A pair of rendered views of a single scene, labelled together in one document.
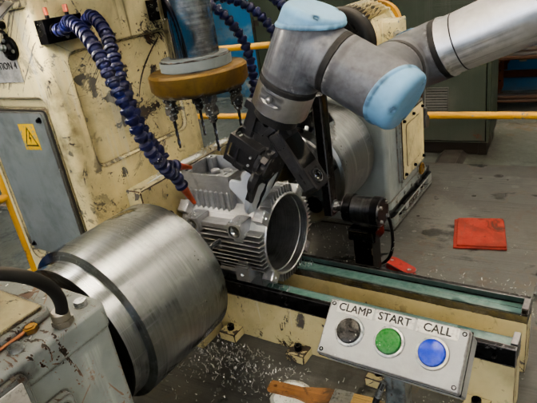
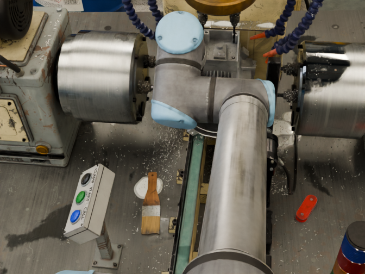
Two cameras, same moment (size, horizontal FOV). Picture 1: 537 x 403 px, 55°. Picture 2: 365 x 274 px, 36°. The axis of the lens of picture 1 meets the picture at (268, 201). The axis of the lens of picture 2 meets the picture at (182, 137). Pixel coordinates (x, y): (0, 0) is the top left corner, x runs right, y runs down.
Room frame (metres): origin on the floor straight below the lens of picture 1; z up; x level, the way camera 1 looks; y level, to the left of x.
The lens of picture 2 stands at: (0.36, -0.85, 2.10)
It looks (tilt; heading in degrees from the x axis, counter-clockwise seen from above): 50 degrees down; 63
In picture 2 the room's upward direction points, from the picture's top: 4 degrees counter-clockwise
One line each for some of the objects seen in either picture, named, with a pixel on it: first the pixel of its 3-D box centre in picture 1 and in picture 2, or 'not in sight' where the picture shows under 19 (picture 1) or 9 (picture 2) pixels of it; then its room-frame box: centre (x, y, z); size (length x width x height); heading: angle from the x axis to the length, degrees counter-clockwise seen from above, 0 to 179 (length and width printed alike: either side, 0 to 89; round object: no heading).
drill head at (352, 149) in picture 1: (318, 157); (344, 90); (1.21, -0.14, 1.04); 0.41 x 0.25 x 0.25; 144
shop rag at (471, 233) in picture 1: (479, 233); not in sight; (1.12, -0.51, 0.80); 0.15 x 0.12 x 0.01; 157
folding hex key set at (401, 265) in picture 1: (400, 268); (306, 208); (1.01, -0.28, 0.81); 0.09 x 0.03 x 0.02; 26
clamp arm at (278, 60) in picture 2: (325, 156); (270, 99); (0.97, -0.13, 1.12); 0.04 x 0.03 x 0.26; 54
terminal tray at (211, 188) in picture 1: (221, 181); (219, 55); (0.96, 0.09, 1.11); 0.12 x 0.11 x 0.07; 54
